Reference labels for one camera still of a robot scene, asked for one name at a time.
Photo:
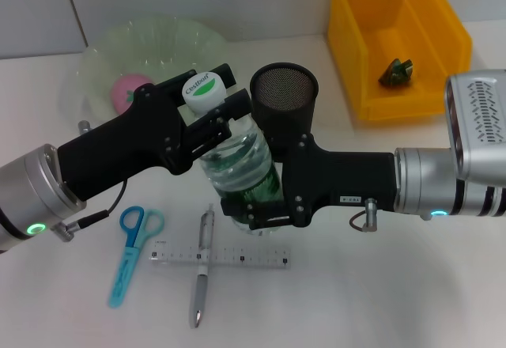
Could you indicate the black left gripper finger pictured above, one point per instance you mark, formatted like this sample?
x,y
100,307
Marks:
x,y
225,73

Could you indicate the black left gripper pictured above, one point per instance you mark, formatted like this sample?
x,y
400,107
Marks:
x,y
118,146

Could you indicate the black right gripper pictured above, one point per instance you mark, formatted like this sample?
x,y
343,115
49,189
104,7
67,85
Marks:
x,y
348,182

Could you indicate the clear green-labelled water bottle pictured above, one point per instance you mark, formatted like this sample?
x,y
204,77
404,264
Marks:
x,y
237,154

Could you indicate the pink toy peach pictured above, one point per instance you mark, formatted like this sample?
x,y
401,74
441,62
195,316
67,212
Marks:
x,y
120,95

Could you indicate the green plastic wrapper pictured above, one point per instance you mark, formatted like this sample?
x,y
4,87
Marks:
x,y
395,73

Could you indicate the black mesh pen holder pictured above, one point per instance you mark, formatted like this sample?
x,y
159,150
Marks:
x,y
284,87

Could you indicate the translucent green plastic fruit bowl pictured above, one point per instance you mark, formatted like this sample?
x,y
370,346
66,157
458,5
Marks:
x,y
170,47

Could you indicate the transparent plastic ruler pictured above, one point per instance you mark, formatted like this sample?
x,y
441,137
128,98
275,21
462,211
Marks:
x,y
245,255

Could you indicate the silver ballpoint pen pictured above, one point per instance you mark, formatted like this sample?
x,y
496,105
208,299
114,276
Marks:
x,y
201,284

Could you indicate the blue sheathed scissors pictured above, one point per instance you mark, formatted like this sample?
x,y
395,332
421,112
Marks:
x,y
126,257

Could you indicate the yellow plastic storage bin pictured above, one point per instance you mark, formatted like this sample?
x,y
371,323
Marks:
x,y
395,27

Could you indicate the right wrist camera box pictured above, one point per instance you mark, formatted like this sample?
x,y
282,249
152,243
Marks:
x,y
478,126

